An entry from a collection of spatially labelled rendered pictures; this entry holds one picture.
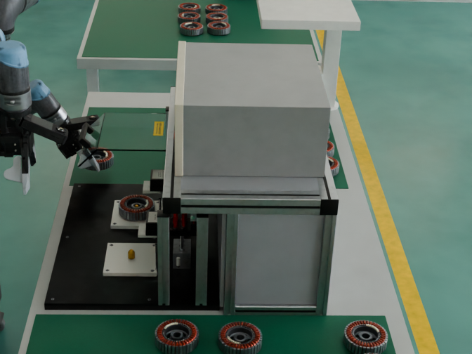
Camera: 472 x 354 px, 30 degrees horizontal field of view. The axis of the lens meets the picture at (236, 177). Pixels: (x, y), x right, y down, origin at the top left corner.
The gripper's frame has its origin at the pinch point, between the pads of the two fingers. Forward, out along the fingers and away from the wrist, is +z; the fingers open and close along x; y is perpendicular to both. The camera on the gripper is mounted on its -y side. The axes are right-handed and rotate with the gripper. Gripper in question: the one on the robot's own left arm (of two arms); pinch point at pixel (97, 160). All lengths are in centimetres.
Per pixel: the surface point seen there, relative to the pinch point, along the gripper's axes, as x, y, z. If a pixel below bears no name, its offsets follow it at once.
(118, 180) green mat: 4.4, -2.2, 8.4
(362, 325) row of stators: 100, -43, 28
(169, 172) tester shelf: 66, -23, -22
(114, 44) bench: -119, -21, 20
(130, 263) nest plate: 57, 2, 2
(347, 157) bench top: 8, -74, 50
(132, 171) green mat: -1.0, -7.3, 11.4
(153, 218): 56, -11, -6
